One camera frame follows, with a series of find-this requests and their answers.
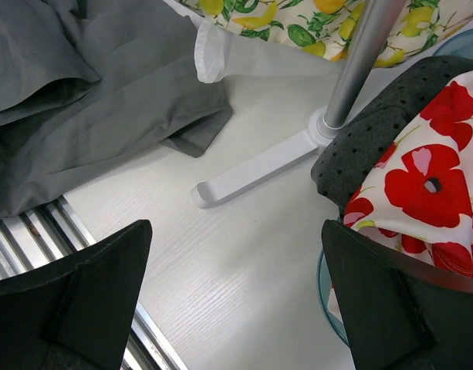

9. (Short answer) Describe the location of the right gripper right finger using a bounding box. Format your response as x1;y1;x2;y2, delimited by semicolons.
321;220;473;369

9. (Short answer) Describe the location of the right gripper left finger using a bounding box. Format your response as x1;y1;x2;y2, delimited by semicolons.
0;220;152;369

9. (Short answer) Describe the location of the red poppy white skirt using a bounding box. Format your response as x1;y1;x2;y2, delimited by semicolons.
343;71;473;278

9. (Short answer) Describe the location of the dark grey dotted skirt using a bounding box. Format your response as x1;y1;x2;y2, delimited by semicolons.
311;55;473;217

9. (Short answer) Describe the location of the plain grey skirt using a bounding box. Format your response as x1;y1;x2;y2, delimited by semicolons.
0;1;233;218

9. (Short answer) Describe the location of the lemon print skirt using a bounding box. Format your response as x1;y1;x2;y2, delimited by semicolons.
181;1;473;83

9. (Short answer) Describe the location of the clothes rack silver white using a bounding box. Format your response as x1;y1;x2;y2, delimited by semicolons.
191;0;405;209

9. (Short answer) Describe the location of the blue plastic basket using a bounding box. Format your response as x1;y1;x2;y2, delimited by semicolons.
317;29;473;346

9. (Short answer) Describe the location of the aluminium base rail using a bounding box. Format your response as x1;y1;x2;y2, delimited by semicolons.
0;197;186;369

